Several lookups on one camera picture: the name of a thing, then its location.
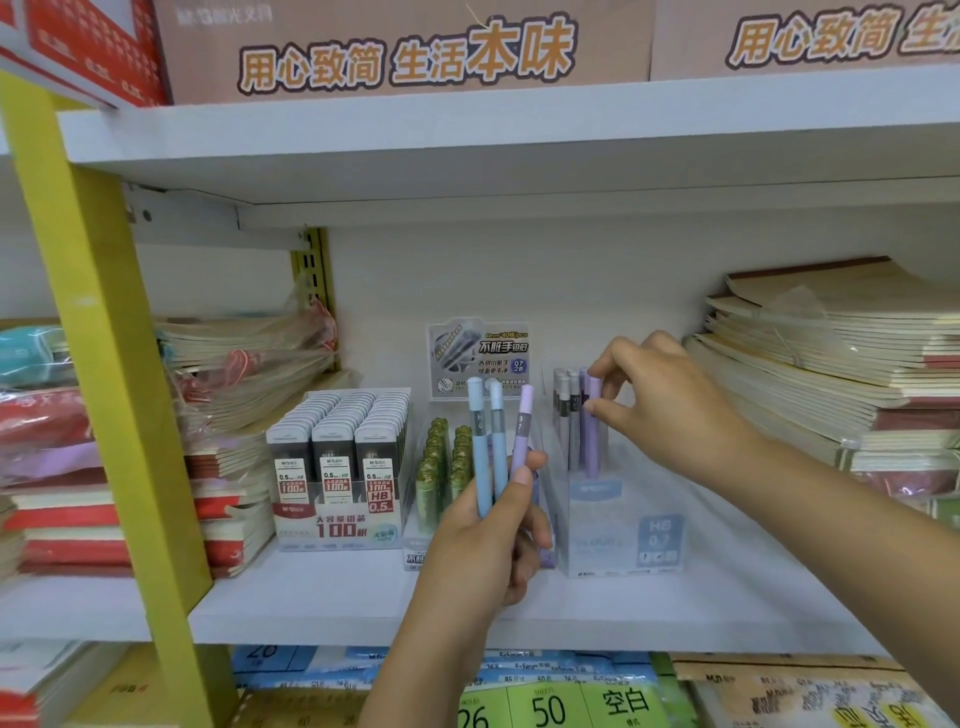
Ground person's right hand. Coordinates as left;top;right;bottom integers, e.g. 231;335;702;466
583;332;759;489

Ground person's left hand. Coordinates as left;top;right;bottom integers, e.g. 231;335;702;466
408;449;556;639

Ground rows of lead tubes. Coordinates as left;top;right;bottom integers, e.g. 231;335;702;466
414;416;558;569

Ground rows of lead cases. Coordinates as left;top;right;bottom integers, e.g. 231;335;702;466
266;387;412;505

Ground person's right forearm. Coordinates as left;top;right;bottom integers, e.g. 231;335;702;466
723;438;960;721

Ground person's left forearm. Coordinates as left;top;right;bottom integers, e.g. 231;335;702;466
359;599;496;728

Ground clear box with blue label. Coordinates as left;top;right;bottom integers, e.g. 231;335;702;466
551;374;688;579

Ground clear display of green purple tubes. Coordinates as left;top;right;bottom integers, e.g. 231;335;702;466
401;318;560;571

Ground beige notebook stack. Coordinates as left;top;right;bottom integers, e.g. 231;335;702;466
671;652;954;728
683;257;960;530

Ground stack of blue paper packs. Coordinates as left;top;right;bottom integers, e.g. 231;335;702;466
232;644;654;691

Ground stack of gold paper packs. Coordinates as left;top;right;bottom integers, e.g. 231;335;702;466
228;686;369;728

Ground crumpled plastic-wrapped notebook pack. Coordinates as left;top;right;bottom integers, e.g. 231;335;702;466
153;296;339;436

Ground orange pink sign board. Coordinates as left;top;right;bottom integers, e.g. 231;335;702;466
648;0;960;82
153;0;655;106

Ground yellow notebook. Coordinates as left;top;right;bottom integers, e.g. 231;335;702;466
67;644;181;728

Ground red-spine notebook stack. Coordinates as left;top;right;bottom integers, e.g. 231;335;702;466
0;442;277;580

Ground pink paper sheet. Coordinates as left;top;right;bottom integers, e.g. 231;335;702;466
0;442;103;485

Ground wrapped red-band notebook pack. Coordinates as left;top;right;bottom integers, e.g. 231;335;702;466
0;386;99;459

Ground red white receipt book bundle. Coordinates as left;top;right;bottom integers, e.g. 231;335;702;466
0;641;129;728

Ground wrapped teal-band notebook pack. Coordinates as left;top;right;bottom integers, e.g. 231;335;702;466
0;322;76;391

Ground red white striped pack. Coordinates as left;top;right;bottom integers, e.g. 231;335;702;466
0;0;170;110

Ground yellow slotted bracket rail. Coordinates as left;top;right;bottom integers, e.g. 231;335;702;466
290;227;339;324

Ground yellow shelf post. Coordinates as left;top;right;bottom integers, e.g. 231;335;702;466
0;71;238;728

